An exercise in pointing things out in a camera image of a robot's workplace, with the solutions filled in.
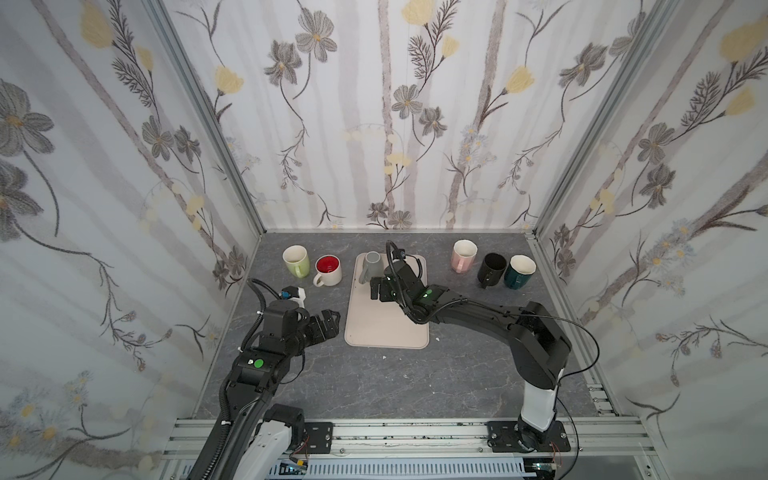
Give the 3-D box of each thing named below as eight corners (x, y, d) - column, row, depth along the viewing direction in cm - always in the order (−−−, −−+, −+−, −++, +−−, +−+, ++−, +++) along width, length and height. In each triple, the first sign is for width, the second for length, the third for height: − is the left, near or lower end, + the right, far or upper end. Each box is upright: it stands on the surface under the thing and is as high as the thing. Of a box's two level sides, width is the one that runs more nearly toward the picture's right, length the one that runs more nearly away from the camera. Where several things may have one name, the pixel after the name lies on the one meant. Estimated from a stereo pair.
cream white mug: (316, 289, 105) (312, 276, 98) (320, 268, 111) (317, 254, 104) (340, 290, 105) (337, 277, 98) (342, 268, 111) (340, 254, 105)
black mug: (480, 290, 106) (487, 275, 98) (475, 268, 112) (481, 252, 104) (502, 291, 106) (511, 275, 98) (495, 269, 112) (504, 252, 105)
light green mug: (300, 287, 105) (293, 270, 97) (287, 267, 111) (279, 250, 103) (318, 277, 108) (313, 260, 100) (305, 258, 114) (299, 240, 106)
